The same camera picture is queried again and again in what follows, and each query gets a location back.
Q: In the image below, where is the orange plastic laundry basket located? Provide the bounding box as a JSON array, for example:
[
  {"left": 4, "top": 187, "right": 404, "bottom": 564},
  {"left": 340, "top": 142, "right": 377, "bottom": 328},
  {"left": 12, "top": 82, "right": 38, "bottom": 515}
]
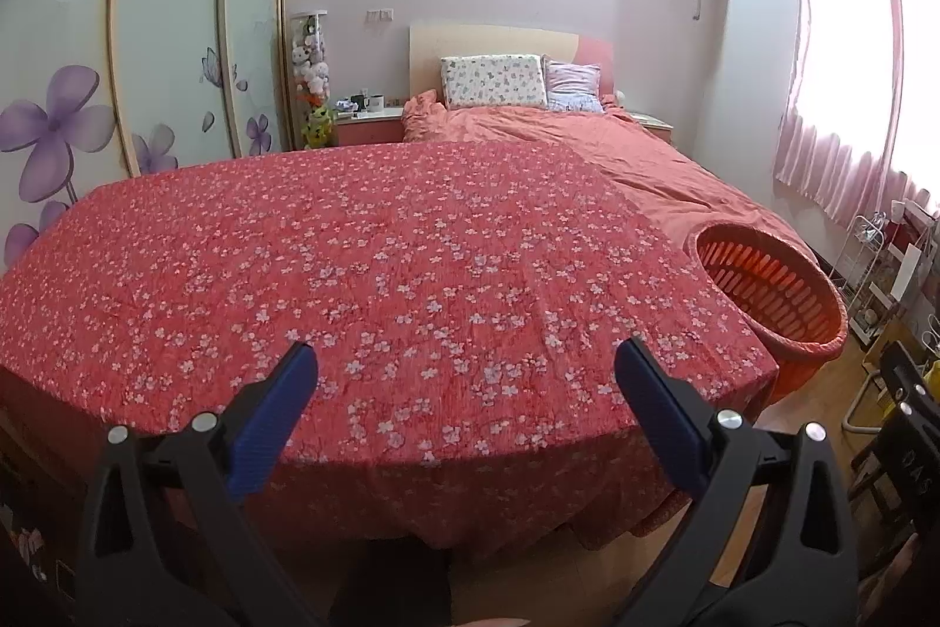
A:
[{"left": 687, "top": 221, "right": 848, "bottom": 404}]

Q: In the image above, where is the coral pink duvet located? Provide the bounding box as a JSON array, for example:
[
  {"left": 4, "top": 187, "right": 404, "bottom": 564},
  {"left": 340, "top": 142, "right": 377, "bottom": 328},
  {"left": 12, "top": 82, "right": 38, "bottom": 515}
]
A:
[{"left": 401, "top": 90, "right": 814, "bottom": 258}]

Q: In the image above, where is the red floral bedspread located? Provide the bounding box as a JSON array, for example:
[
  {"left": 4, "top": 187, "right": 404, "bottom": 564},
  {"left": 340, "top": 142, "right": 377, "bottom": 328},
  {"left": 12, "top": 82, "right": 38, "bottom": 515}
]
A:
[{"left": 2, "top": 142, "right": 776, "bottom": 557}]

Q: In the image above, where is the green frog plush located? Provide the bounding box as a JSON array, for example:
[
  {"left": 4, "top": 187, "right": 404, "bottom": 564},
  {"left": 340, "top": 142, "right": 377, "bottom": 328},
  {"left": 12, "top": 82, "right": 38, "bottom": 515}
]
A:
[{"left": 303, "top": 105, "right": 336, "bottom": 149}]

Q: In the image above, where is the pink curtain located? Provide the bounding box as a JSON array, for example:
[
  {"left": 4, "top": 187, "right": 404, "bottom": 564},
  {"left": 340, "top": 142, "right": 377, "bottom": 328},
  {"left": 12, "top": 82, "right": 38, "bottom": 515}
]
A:
[{"left": 774, "top": 0, "right": 938, "bottom": 224}]

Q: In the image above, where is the pink bedside table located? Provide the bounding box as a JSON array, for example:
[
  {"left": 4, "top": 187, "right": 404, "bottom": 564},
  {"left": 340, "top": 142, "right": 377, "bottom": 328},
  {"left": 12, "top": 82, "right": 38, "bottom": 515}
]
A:
[{"left": 335, "top": 106, "right": 405, "bottom": 146}]

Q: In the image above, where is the striped pink pillow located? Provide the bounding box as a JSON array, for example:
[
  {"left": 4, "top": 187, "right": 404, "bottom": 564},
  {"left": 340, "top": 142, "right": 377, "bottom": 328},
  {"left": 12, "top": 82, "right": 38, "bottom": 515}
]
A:
[{"left": 543, "top": 57, "right": 604, "bottom": 113}]

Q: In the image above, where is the floral sliding wardrobe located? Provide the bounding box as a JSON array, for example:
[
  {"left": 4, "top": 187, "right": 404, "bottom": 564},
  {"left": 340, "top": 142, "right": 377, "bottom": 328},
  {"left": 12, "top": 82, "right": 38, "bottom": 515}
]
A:
[{"left": 2, "top": 0, "right": 291, "bottom": 264}]

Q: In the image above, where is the plush toy display tube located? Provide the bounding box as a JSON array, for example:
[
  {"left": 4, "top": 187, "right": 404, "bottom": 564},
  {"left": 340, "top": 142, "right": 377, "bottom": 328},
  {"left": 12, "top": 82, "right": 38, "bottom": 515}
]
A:
[{"left": 288, "top": 13, "right": 335, "bottom": 149}]

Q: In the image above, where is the floral white pillow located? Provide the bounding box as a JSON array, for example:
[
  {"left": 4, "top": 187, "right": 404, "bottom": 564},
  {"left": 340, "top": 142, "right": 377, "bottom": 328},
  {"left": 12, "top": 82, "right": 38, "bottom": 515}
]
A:
[{"left": 439, "top": 54, "right": 546, "bottom": 110}]

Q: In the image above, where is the beige pink headboard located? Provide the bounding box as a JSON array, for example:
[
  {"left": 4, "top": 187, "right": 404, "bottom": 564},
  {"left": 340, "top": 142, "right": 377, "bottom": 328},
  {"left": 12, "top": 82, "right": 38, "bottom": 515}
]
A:
[{"left": 408, "top": 22, "right": 617, "bottom": 112}]

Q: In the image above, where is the white wire rack shelf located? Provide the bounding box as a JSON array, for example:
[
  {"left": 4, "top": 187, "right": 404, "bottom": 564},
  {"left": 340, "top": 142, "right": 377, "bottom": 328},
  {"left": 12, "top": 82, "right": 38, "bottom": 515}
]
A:
[{"left": 828, "top": 200, "right": 938, "bottom": 348}]

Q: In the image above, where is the wall power outlet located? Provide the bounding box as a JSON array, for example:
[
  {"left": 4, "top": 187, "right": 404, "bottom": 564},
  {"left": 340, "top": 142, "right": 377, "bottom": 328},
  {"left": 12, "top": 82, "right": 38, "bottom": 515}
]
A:
[{"left": 367, "top": 8, "right": 394, "bottom": 22}]

